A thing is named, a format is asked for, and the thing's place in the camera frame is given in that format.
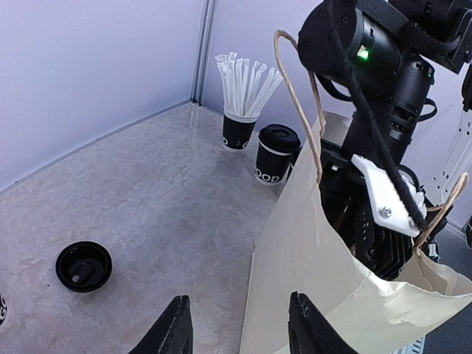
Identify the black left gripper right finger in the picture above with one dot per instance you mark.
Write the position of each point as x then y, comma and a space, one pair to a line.
309, 332

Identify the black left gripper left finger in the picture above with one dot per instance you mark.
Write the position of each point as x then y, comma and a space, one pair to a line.
171, 333

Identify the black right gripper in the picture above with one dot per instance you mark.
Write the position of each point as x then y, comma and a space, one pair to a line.
380, 56

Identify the cream paper bag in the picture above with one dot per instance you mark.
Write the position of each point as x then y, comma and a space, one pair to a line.
300, 251

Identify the stack of black lids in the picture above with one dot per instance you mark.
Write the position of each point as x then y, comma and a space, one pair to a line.
83, 266

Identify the black paper coffee cup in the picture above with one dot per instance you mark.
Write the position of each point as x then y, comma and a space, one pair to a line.
271, 166

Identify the black cup lid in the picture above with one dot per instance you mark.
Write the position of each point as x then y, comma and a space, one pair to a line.
280, 138

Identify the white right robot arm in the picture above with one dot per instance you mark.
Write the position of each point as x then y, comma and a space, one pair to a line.
453, 140

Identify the wrapped white straws bundle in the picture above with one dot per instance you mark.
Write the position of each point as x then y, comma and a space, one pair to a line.
247, 84

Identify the black cup holding straws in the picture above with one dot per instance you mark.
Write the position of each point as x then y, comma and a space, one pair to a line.
237, 130

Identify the stack of paper cups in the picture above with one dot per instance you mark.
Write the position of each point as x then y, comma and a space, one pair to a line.
4, 311

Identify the right aluminium post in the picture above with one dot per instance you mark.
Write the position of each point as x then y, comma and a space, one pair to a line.
202, 53

